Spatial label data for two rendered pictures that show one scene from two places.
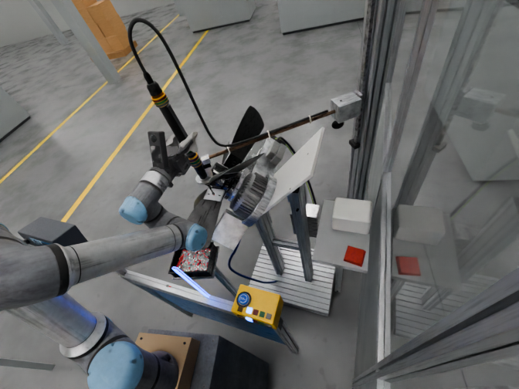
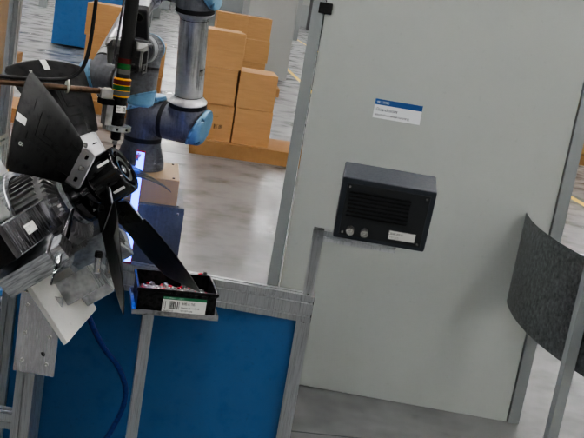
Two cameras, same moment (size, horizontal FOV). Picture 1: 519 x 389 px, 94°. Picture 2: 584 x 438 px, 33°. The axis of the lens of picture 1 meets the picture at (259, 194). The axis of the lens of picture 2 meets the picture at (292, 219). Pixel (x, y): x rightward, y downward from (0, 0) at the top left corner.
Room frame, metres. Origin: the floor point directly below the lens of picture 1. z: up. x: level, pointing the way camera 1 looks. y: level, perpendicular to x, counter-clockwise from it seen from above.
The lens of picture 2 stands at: (3.03, -0.63, 1.68)
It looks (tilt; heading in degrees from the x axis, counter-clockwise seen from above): 13 degrees down; 149
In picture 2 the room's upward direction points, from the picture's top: 10 degrees clockwise
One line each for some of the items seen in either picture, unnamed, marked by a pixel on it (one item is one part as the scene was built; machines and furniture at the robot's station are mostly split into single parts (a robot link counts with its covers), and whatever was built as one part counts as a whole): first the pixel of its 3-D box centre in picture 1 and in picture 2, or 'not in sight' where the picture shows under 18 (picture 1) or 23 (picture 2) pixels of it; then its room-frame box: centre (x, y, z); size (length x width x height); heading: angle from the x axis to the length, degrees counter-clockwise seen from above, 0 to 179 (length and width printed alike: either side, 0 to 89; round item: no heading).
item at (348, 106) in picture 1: (347, 106); not in sight; (0.79, -0.43, 1.39); 0.10 x 0.07 x 0.08; 93
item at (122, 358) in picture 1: (123, 370); (147, 114); (0.18, 0.50, 1.25); 0.13 x 0.12 x 0.14; 46
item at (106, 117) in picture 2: (202, 169); (115, 109); (0.76, 0.18, 1.34); 0.09 x 0.07 x 0.10; 93
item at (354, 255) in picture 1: (354, 255); not in sight; (0.42, -0.32, 0.87); 0.08 x 0.08 x 0.02; 48
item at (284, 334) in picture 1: (288, 339); (1, 391); (0.28, 0.11, 0.39); 0.04 x 0.04 x 0.78; 58
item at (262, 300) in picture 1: (258, 306); not in sight; (0.30, 0.14, 1.02); 0.16 x 0.10 x 0.11; 58
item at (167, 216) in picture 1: (163, 222); (136, 84); (0.52, 0.32, 1.38); 0.11 x 0.08 x 0.11; 46
